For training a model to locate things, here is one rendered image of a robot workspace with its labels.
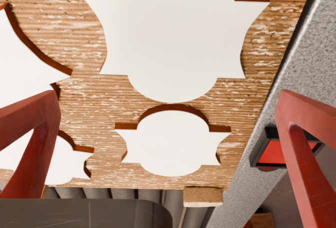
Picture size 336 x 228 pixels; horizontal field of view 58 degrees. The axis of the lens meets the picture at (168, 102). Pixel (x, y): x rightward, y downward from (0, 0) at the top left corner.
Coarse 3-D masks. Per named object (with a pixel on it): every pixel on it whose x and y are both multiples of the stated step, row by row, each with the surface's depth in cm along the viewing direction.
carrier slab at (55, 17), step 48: (0, 0) 22; (48, 0) 22; (288, 0) 21; (48, 48) 25; (96, 48) 25; (96, 96) 30; (144, 96) 30; (240, 96) 30; (96, 144) 37; (240, 144) 37
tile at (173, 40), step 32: (96, 0) 21; (128, 0) 21; (160, 0) 21; (192, 0) 21; (224, 0) 20; (256, 0) 21; (128, 32) 23; (160, 32) 23; (192, 32) 23; (224, 32) 23; (128, 64) 25; (160, 64) 25; (192, 64) 25; (224, 64) 25; (160, 96) 28; (192, 96) 28
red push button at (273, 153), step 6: (270, 144) 38; (276, 144) 38; (312, 144) 38; (264, 150) 39; (270, 150) 39; (276, 150) 39; (264, 156) 40; (270, 156) 40; (276, 156) 40; (282, 156) 40; (258, 162) 41; (264, 162) 41; (270, 162) 41; (276, 162) 41; (282, 162) 41
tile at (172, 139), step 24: (144, 120) 31; (168, 120) 31; (192, 120) 31; (144, 144) 35; (168, 144) 35; (192, 144) 35; (216, 144) 35; (144, 168) 40; (168, 168) 40; (192, 168) 40
